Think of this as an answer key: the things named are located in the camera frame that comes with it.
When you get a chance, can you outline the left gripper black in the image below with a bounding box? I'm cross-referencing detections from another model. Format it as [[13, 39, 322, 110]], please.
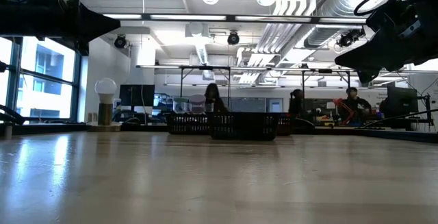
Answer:
[[0, 0, 122, 56]]

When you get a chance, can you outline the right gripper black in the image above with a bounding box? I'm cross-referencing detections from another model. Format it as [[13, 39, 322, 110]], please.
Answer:
[[334, 0, 438, 85]]

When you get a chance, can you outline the person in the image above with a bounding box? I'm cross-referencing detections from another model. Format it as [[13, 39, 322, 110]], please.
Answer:
[[287, 88, 306, 116], [338, 86, 373, 124], [204, 82, 230, 114]]

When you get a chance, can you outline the black computer monitor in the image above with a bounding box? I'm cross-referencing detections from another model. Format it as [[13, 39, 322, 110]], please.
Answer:
[[118, 84, 156, 108], [386, 86, 420, 119]]

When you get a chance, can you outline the bulb lamp brass base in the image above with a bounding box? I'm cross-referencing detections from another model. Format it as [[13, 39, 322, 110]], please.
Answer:
[[94, 77, 123, 132]]

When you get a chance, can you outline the black metal rig frame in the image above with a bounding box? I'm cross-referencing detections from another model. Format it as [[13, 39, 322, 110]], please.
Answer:
[[300, 68, 352, 115], [179, 65, 232, 115]]

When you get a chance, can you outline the black light rail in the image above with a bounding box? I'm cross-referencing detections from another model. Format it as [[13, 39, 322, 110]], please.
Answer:
[[102, 12, 369, 26]]

